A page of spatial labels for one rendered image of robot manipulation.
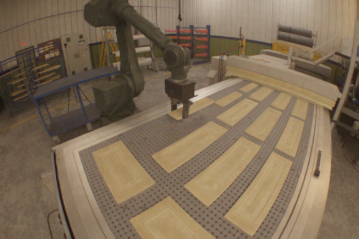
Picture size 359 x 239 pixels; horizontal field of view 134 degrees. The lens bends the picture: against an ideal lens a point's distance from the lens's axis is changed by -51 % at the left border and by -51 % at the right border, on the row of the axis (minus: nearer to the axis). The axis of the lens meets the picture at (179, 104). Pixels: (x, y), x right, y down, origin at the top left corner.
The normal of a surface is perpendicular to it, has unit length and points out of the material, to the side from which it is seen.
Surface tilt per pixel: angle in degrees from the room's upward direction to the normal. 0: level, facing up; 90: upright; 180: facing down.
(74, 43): 90
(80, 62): 90
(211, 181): 0
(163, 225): 0
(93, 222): 0
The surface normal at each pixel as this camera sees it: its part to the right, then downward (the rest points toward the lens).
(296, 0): -0.75, 0.31
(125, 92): 0.84, 0.25
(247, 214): -0.15, -0.81
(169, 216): 0.15, -0.93
